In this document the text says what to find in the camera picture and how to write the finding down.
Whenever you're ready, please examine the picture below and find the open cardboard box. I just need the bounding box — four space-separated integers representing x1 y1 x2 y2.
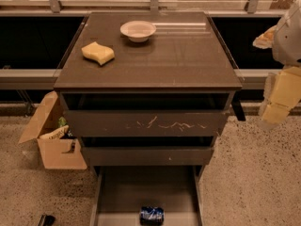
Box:
19 91 87 170

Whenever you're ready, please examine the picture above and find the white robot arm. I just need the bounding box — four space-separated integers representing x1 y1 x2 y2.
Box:
253 0 301 130

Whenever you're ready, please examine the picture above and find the yellow sponge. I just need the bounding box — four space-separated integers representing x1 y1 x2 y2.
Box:
81 41 115 66

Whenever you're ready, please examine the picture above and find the dark grey drawer cabinet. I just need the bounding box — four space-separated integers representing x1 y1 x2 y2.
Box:
53 11 247 226

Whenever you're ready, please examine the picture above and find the blue pepsi can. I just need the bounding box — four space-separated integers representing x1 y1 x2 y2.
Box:
139 206 165 225

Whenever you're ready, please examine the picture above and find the middle grey drawer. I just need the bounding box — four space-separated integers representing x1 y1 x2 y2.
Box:
81 137 214 166

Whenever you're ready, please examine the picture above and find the white ceramic bowl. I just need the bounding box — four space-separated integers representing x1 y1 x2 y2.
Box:
120 21 156 42

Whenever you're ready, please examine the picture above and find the top grey drawer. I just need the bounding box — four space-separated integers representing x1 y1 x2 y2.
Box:
61 92 232 137

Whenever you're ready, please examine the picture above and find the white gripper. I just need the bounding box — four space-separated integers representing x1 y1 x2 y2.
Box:
252 25 301 130

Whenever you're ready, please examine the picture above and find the open bottom grey drawer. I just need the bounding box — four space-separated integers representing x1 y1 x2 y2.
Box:
89 166 203 226

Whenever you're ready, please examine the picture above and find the black object on floor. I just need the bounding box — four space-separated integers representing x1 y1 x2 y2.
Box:
38 215 55 226

